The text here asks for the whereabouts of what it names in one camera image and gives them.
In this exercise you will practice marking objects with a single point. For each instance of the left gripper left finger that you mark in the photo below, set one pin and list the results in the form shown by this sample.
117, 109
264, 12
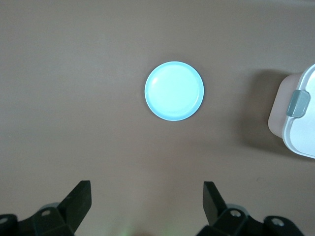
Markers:
78, 201

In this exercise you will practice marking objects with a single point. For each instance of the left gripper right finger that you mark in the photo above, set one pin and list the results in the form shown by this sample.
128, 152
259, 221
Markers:
211, 201

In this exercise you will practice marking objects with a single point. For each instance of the pink container with white lid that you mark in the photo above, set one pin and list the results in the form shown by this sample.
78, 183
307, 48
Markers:
305, 137

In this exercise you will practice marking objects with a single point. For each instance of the light blue round plate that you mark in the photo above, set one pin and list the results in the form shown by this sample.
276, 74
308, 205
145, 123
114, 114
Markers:
174, 91

